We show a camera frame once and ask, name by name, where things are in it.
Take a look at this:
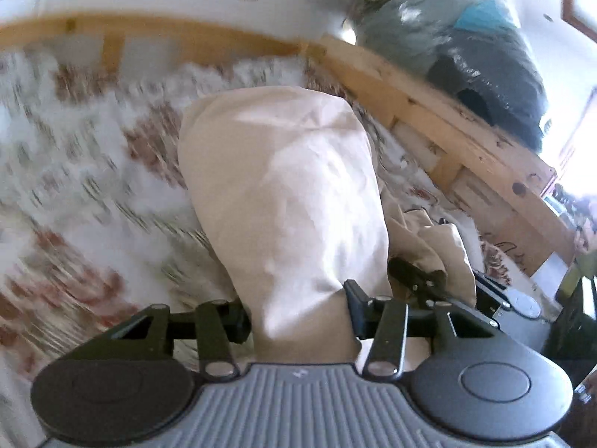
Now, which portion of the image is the grey plastic storage bag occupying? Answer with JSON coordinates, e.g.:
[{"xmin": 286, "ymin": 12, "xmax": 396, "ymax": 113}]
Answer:
[{"xmin": 352, "ymin": 0, "xmax": 548, "ymax": 153}]

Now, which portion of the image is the beige hooded garment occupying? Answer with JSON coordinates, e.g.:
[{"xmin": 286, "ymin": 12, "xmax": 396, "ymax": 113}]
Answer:
[{"xmin": 178, "ymin": 87, "xmax": 476, "ymax": 363}]

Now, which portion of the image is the wooden bed frame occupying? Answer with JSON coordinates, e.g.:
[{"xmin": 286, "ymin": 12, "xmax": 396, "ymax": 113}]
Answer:
[{"xmin": 1, "ymin": 12, "xmax": 575, "ymax": 274}]

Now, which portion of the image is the floral white bed cover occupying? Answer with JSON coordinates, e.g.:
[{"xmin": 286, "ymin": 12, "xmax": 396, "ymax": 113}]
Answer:
[{"xmin": 0, "ymin": 49, "xmax": 561, "ymax": 448}]

